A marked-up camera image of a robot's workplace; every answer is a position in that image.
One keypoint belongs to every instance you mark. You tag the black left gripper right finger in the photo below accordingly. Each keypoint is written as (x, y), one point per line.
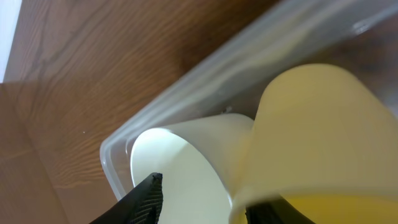
(273, 213)

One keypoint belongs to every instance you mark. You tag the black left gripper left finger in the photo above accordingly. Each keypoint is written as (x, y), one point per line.
(142, 205)

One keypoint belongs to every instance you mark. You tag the yellow plastic cup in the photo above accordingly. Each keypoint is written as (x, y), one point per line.
(322, 147)

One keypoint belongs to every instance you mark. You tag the clear plastic container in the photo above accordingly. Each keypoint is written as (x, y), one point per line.
(360, 36)

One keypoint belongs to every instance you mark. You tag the white plastic cup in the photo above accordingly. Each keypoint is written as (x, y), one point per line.
(199, 161)

